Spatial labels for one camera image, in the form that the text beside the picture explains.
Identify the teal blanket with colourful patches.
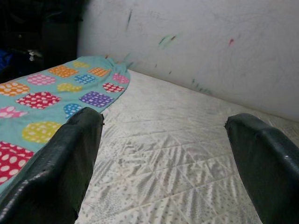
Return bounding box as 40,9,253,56
0,55,131,194

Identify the white quilted mattress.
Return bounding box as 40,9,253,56
74,69,299,224

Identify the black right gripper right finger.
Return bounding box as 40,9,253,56
224,113,299,224

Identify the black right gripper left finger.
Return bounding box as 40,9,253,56
0,106,105,224

